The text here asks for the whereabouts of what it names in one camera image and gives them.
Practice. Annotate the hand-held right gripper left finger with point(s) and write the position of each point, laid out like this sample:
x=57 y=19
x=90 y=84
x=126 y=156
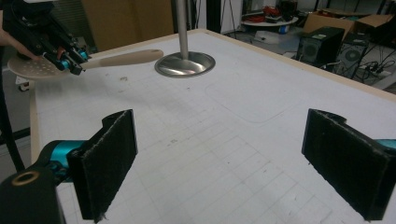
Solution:
x=104 y=165

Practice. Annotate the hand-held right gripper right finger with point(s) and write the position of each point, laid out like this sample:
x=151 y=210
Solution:
x=348 y=165

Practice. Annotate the beige slotted spoon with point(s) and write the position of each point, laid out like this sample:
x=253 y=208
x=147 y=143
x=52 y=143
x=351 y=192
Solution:
x=124 y=59

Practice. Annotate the brown board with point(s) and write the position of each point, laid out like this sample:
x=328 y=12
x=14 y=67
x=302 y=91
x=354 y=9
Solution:
x=124 y=21

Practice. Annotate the metal utensil stand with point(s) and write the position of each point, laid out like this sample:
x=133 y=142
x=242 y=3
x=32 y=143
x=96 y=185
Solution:
x=186 y=67

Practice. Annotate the black computer tower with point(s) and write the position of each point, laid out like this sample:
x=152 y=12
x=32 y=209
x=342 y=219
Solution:
x=355 y=56
x=320 y=46

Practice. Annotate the open cardboard box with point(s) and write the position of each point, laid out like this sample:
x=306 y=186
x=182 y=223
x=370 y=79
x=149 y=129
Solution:
x=342 y=20

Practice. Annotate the round white table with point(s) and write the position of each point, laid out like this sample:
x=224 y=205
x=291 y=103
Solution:
x=267 y=24

